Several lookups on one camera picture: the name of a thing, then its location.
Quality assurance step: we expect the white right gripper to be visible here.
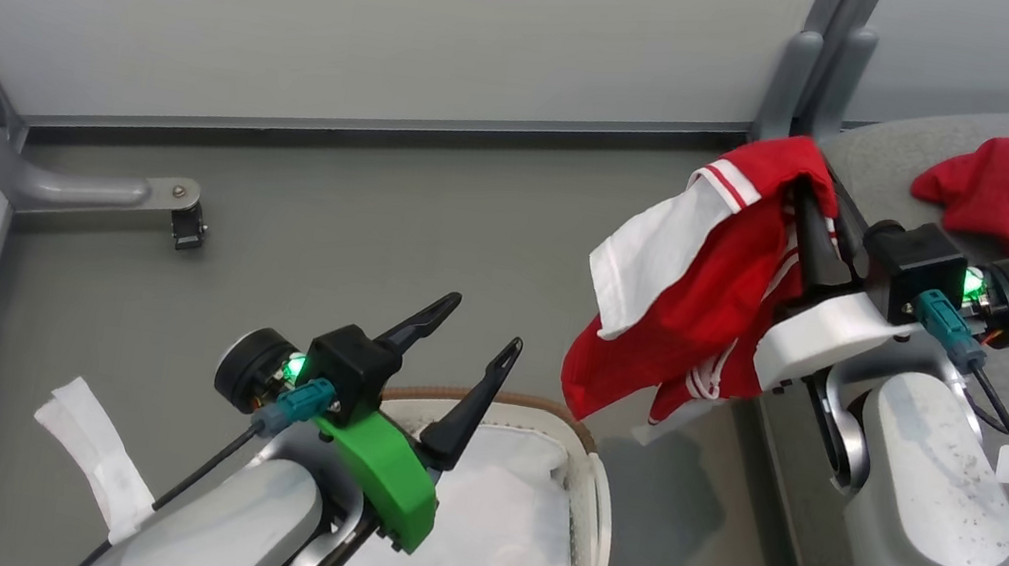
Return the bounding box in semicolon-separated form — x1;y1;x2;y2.
748;150;948;415

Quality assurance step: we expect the teal cable connector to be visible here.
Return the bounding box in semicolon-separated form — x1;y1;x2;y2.
247;369;341;450
905;286;998;378

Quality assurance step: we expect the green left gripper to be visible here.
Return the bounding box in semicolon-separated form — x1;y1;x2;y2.
292;273;531;566

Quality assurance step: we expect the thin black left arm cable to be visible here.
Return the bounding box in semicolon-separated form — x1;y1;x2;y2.
70;396;267;566

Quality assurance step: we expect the teal left cable connector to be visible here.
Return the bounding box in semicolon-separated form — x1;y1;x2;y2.
247;369;341;450

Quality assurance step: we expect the long grey partition foot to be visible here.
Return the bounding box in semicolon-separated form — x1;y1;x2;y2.
0;89;215;241

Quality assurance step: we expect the white laundry basket brown rim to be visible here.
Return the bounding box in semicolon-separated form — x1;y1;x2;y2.
257;358;635;566

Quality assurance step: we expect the black caster wheel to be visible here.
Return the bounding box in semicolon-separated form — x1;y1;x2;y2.
166;200;212;256

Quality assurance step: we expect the teal right cable connector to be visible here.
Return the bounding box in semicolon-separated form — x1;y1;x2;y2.
905;286;998;378

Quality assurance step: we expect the white fabric basket liner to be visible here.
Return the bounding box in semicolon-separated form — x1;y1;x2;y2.
308;396;598;566

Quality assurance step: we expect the long white cable tag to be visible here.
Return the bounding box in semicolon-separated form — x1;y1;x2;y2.
16;370;175;553

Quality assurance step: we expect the red and white jersey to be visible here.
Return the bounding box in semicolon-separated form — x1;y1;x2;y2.
552;104;856;473

